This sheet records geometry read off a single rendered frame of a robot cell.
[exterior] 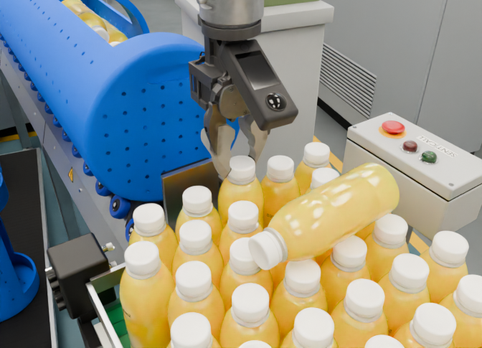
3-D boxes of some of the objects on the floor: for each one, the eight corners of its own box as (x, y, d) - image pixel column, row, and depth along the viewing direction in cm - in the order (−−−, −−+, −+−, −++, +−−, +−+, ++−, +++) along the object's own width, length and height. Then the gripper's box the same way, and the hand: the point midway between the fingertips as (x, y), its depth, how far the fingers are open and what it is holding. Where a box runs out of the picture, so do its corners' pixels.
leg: (83, 246, 208) (50, 123, 172) (87, 254, 204) (54, 130, 168) (70, 251, 205) (34, 128, 169) (74, 259, 201) (38, 134, 165)
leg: (32, 147, 276) (1, 44, 240) (34, 151, 272) (3, 47, 236) (21, 150, 273) (-12, 46, 237) (24, 154, 269) (-9, 49, 233)
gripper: (248, 1, 61) (247, 140, 73) (168, 16, 56) (181, 163, 68) (288, 19, 55) (280, 167, 67) (203, 37, 50) (210, 194, 62)
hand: (241, 166), depth 65 cm, fingers closed on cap, 4 cm apart
